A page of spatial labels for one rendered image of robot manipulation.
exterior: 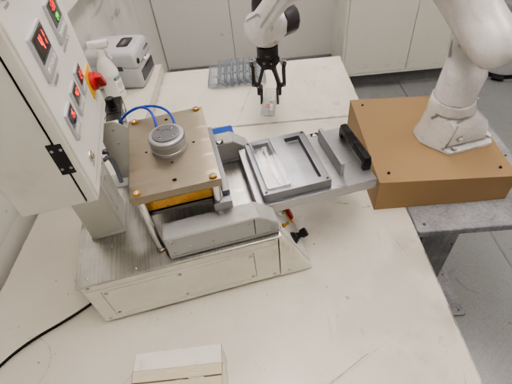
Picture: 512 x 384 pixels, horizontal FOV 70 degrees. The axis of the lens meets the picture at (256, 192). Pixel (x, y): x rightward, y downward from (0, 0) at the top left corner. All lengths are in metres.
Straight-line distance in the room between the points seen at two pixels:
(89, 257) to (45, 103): 0.43
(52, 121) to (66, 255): 0.67
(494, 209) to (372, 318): 0.52
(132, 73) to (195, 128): 0.90
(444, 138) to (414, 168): 0.13
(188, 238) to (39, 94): 0.39
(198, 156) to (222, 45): 2.60
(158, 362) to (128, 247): 0.26
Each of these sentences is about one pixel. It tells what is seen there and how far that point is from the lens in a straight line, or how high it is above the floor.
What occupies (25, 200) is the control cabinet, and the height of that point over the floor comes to 1.19.
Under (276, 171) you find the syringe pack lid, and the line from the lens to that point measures 0.88.
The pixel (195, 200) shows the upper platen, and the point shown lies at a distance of 0.81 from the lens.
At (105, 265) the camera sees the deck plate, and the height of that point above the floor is 0.93.
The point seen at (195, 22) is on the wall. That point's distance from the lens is 3.28.
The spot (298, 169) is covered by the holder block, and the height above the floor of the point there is 1.00.
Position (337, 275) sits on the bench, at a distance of 1.00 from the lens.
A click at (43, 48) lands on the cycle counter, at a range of 0.65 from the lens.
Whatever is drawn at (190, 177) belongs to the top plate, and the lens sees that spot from 0.74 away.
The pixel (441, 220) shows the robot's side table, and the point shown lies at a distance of 1.18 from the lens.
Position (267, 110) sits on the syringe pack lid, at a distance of 1.43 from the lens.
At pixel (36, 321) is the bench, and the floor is 0.75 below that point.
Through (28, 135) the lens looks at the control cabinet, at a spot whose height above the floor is 1.30.
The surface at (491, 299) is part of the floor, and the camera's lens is 2.02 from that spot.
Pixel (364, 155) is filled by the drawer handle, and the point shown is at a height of 1.01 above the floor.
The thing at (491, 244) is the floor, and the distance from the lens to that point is 2.21.
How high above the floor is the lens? 1.60
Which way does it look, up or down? 46 degrees down
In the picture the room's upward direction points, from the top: 7 degrees counter-clockwise
